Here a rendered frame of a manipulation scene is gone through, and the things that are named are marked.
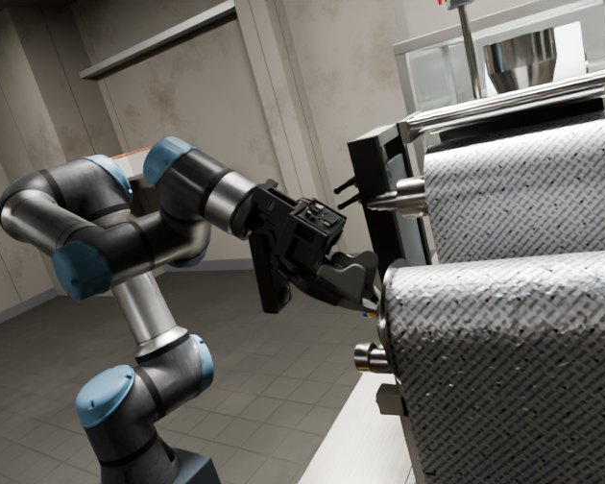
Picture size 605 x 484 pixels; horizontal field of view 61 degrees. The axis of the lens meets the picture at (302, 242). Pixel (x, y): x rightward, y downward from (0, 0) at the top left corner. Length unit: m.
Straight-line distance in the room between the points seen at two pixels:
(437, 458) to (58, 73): 5.84
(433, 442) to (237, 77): 4.45
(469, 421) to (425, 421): 0.05
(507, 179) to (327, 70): 3.66
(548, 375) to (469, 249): 0.27
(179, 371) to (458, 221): 0.62
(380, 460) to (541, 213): 0.51
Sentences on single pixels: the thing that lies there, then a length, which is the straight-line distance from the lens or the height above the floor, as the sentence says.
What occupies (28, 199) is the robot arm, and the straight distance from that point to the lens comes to 1.00.
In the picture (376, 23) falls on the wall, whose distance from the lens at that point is 4.10.
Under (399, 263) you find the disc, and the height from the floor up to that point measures 1.32.
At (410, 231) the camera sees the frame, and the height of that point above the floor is 1.24.
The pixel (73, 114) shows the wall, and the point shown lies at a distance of 6.14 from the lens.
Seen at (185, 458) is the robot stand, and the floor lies 0.90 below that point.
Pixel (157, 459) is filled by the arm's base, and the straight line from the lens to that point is 1.10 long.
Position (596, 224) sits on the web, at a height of 1.28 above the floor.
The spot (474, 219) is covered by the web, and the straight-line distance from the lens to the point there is 0.75.
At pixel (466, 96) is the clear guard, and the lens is 1.52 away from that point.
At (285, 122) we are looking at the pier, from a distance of 4.34.
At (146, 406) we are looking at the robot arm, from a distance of 1.05.
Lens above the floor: 1.53
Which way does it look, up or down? 15 degrees down
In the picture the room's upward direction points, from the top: 16 degrees counter-clockwise
